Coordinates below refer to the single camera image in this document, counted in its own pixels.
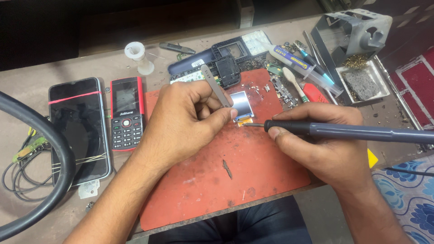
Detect person's left hand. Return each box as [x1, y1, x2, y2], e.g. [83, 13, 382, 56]
[138, 80, 238, 167]

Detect person's right hand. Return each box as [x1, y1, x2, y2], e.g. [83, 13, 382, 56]
[268, 102, 373, 192]

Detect grey black soldering iron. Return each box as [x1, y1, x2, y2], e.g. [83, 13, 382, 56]
[243, 120, 434, 145]

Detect small phone display screen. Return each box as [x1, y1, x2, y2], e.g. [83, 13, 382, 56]
[229, 91, 255, 127]

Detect yellow plastic pick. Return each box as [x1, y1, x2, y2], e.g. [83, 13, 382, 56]
[368, 148, 379, 169]

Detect blue phone back cover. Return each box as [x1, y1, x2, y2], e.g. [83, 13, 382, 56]
[167, 47, 217, 76]

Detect red black keypad phone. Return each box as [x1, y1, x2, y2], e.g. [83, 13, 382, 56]
[110, 77, 145, 152]

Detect black phone circuit board assembly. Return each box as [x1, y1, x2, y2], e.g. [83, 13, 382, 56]
[170, 56, 241, 89]

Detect white toothbrush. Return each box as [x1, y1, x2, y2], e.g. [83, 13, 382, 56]
[282, 67, 310, 103]

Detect red silicone work mat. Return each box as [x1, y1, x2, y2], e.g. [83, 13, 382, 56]
[140, 68, 311, 232]

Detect dark folding knife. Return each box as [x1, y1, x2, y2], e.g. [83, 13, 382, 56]
[159, 42, 196, 55]

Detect white solder spool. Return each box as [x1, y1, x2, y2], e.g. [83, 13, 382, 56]
[124, 41, 155, 76]

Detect grey cleaning sponge in tray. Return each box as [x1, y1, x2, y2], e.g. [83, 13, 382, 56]
[336, 60, 391, 104]

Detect pile of small phone parts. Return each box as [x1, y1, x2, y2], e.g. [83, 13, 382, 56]
[243, 41, 306, 109]

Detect flux syringe with blue label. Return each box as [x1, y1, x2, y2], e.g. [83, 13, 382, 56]
[258, 39, 344, 98]

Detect teal tipped screwdriver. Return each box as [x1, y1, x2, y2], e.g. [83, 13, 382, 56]
[294, 41, 335, 85]

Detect thin steel tweezers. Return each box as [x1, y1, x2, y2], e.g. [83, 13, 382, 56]
[303, 30, 340, 89]

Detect blue floral cloth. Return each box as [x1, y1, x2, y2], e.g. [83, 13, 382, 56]
[372, 155, 434, 244]

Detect black smartphone with rubber bands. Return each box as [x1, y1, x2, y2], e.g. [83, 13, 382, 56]
[48, 77, 112, 187]

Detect person's legs in dark trousers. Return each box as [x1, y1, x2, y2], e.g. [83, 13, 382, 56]
[148, 195, 313, 244]

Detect grey metal soldering iron stand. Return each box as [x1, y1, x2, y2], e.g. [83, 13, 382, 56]
[311, 9, 393, 68]

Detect red handled tool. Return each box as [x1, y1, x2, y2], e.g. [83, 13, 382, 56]
[300, 81, 329, 103]

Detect brass wire cleaning ball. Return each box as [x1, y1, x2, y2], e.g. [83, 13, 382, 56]
[342, 54, 369, 70]

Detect black phone frame with keypad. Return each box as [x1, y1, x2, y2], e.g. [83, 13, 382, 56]
[211, 30, 273, 64]

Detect small metal bracket plate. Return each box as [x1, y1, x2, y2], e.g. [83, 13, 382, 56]
[78, 179, 100, 199]

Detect thick black hose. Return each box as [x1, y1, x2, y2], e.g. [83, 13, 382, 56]
[0, 91, 76, 242]

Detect green circuit board with wires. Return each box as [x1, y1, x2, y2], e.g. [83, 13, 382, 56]
[12, 127, 50, 164]

